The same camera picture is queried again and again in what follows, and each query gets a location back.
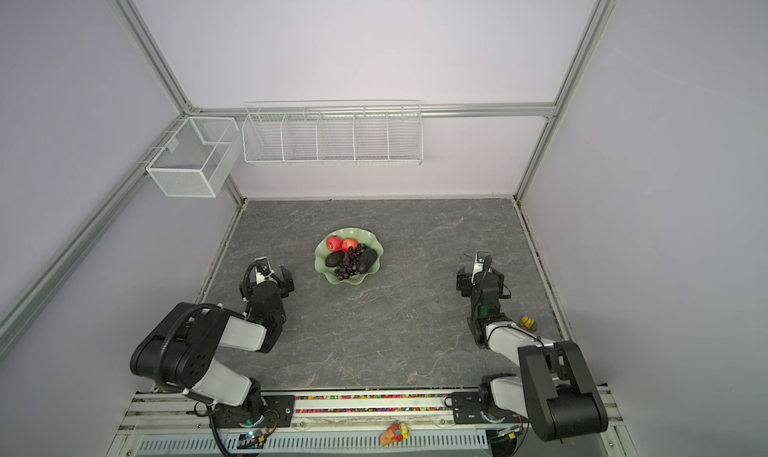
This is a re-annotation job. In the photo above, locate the red apple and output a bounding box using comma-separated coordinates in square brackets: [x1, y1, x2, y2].
[326, 235, 343, 253]
[342, 238, 358, 253]

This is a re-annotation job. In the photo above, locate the colourful toy on rail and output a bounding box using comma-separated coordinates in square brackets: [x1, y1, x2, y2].
[379, 421, 410, 447]

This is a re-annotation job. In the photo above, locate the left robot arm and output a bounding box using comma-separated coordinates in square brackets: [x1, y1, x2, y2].
[130, 257, 295, 427]

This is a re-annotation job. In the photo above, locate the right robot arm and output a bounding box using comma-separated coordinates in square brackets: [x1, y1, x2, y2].
[456, 251, 609, 442]

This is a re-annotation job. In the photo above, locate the small yellow toy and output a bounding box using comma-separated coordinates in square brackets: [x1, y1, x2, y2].
[520, 316, 538, 332]

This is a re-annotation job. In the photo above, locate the white mesh box basket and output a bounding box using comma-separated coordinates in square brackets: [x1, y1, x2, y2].
[147, 117, 242, 198]

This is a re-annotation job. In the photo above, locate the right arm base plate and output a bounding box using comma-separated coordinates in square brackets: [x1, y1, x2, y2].
[443, 391, 527, 425]

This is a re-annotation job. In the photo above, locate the white wire wall rack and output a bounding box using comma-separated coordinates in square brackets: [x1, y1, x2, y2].
[241, 100, 424, 165]

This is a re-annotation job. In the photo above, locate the green wavy fruit bowl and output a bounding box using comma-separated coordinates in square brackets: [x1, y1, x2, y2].
[314, 227, 384, 285]

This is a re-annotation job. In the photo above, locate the dark purple grape bunch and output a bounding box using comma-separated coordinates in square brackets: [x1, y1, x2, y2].
[334, 244, 367, 280]

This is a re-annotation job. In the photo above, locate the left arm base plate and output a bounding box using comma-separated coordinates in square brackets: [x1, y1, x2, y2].
[212, 394, 296, 429]

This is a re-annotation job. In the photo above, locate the dark avocado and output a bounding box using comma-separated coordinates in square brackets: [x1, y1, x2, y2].
[324, 250, 346, 269]
[356, 247, 378, 274]

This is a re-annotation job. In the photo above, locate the dark avocado front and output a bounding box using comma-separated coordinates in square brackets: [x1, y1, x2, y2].
[324, 250, 346, 269]

